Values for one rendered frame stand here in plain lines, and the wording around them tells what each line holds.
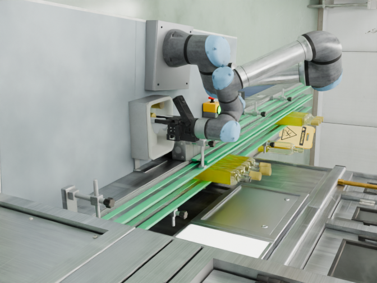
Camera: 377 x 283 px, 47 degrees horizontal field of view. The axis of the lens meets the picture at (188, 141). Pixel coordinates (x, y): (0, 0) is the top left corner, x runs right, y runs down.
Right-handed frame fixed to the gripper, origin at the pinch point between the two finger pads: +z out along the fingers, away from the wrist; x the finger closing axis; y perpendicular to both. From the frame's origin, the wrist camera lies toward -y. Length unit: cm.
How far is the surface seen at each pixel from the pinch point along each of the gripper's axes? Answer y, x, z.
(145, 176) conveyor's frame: 20.8, -8.8, -2.0
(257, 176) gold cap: 25.3, 23.6, -34.9
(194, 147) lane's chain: 16.0, 21.0, -7.5
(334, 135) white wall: 143, 615, 41
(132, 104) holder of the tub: -5.7, -7.3, 3.6
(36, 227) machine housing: 8, -79, -24
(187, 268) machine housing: 7, -80, -60
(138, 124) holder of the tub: 1.8, -7.1, 1.6
